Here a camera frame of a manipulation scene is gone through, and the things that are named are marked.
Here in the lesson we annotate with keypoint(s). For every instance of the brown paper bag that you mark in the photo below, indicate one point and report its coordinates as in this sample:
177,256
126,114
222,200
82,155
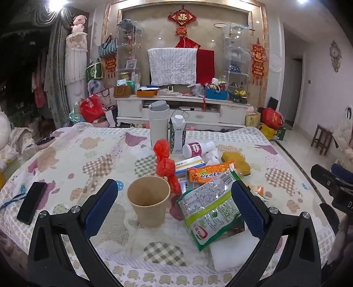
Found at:
122,91

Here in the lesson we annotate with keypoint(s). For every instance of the blue basket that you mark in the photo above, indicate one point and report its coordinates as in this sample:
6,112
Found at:
216,94

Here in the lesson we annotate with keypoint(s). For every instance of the green box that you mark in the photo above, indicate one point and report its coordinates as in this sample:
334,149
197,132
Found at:
281,133

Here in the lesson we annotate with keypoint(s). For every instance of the green white snack packet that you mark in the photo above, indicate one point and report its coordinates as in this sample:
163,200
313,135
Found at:
209,209

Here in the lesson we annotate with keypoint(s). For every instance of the yellow bag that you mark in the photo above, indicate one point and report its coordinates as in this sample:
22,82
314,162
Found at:
267,131

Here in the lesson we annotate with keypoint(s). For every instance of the white quilted cloth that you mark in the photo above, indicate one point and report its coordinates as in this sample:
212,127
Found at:
172,66

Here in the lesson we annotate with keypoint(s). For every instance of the white medicine box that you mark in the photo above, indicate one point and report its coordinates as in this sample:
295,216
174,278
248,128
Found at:
189,162

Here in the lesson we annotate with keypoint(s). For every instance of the white bottle with pink label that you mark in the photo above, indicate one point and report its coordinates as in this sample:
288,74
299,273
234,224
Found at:
197,149

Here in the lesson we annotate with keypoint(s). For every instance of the red hanging couplet ornament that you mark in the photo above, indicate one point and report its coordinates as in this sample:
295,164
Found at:
258,58
110,64

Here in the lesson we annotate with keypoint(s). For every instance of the yellow sponge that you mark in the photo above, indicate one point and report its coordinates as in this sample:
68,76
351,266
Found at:
237,161

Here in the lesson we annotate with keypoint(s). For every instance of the pink plush pig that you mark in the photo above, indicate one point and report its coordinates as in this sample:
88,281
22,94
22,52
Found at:
79,23

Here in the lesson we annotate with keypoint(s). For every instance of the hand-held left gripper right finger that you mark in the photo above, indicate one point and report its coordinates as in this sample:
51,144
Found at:
248,209

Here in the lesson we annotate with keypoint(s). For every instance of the red knot ornament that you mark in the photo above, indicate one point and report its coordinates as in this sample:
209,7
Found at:
182,18

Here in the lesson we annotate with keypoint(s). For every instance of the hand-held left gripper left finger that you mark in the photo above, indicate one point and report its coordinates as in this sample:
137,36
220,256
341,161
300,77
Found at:
100,204

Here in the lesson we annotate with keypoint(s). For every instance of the crumpled red plastic bag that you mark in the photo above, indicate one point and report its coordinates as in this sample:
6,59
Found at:
165,165

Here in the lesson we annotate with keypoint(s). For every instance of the black bowl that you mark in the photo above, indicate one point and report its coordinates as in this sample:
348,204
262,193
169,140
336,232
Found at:
45,141

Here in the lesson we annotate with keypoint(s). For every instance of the brown paper cup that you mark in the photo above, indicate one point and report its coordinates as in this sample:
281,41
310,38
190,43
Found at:
149,212

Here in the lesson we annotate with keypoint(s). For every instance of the lace covered air conditioner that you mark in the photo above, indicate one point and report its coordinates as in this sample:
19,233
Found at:
75,63

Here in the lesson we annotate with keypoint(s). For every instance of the grey patterned curtain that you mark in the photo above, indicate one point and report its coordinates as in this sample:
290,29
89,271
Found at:
55,82

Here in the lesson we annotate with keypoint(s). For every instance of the grey white thermos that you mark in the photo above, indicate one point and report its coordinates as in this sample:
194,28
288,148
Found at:
158,124

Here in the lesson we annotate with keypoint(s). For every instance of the white foam block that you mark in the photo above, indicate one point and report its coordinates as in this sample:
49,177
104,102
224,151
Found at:
231,254

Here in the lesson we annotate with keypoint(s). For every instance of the green white drink carton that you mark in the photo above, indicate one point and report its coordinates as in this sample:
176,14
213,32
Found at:
178,135

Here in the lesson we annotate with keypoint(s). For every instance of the orange box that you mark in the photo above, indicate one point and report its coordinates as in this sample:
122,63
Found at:
147,93

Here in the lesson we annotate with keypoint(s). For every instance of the orange snack packet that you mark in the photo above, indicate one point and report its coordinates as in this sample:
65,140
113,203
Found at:
209,172

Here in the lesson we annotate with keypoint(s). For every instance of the wooden stool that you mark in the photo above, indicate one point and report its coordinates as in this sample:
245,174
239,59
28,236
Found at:
321,132

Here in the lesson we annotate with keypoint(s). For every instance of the bananas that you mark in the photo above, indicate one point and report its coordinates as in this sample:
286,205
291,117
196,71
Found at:
240,92

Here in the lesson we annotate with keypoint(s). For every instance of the striped tote bag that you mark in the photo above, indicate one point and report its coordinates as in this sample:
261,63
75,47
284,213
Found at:
107,48

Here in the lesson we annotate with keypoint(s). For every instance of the large red shopping bag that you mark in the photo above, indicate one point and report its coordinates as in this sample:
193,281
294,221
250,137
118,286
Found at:
91,107

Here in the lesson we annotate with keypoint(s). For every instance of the white TV cabinet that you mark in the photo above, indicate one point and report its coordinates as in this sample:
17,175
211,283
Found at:
234,113

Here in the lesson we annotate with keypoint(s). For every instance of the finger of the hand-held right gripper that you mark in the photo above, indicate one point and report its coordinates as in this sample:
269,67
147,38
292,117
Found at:
343,169
321,173

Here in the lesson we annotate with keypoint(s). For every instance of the clear display cabinet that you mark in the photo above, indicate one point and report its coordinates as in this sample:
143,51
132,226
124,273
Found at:
129,49
237,55

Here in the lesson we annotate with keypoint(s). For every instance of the black phone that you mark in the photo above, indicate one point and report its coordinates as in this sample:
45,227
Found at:
31,202

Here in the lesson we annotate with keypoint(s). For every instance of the red zip bag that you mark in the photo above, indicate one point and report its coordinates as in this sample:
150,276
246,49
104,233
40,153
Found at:
271,117

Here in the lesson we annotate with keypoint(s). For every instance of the red cloth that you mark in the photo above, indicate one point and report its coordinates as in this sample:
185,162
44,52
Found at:
205,66

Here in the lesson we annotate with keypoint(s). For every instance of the green tote bag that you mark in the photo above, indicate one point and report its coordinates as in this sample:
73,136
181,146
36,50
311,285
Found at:
94,72

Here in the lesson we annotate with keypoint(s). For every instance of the small orange clear wrapper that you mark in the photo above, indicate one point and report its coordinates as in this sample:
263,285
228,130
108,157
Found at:
257,191

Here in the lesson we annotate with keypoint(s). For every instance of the pink hanging clothes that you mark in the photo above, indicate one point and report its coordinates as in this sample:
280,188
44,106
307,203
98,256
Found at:
38,91

